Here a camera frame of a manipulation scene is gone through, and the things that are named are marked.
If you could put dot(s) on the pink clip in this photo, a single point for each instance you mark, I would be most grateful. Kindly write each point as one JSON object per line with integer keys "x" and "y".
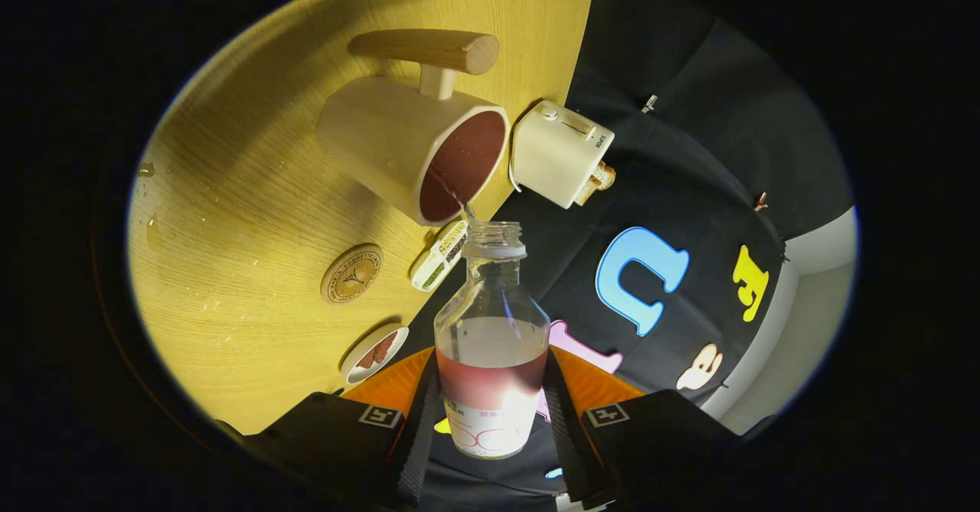
{"x": 760, "y": 201}

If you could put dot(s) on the round cork coaster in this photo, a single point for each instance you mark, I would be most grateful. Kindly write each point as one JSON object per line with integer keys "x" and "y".
{"x": 351, "y": 275}

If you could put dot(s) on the wooden table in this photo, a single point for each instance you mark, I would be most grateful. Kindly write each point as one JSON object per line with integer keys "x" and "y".
{"x": 245, "y": 213}

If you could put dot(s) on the clear juice bottle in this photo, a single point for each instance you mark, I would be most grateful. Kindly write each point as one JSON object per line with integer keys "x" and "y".
{"x": 494, "y": 389}

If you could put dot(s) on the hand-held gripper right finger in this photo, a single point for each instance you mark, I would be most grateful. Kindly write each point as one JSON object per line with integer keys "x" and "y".
{"x": 565, "y": 443}

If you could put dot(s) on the white round plate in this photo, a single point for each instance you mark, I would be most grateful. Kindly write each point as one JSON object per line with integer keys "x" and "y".
{"x": 360, "y": 370}

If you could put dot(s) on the toast slice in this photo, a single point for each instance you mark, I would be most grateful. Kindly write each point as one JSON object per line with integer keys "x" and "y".
{"x": 605, "y": 175}
{"x": 588, "y": 193}

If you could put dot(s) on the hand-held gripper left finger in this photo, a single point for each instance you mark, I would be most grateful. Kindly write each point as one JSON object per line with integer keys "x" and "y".
{"x": 413, "y": 458}

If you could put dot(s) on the white divided condiment dish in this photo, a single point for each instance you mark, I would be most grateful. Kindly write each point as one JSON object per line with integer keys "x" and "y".
{"x": 440, "y": 256}

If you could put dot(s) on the red meat slice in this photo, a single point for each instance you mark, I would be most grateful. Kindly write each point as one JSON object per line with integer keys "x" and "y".
{"x": 387, "y": 344}
{"x": 367, "y": 359}

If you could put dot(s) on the white clip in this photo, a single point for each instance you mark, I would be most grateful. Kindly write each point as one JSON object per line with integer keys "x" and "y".
{"x": 649, "y": 103}

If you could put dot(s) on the cream toaster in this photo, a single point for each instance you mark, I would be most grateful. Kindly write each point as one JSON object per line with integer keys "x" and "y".
{"x": 555, "y": 156}

